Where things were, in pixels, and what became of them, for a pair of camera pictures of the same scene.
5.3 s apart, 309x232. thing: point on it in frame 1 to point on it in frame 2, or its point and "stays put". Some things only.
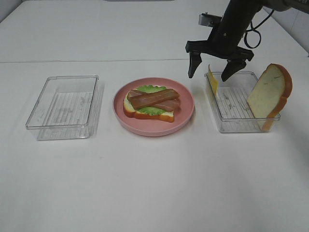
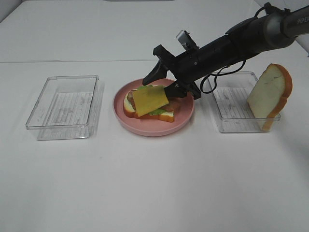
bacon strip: (171, 106) stays put
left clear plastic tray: (64, 108) stays put
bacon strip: (153, 98) to (172, 106)
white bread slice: (130, 111) stays put
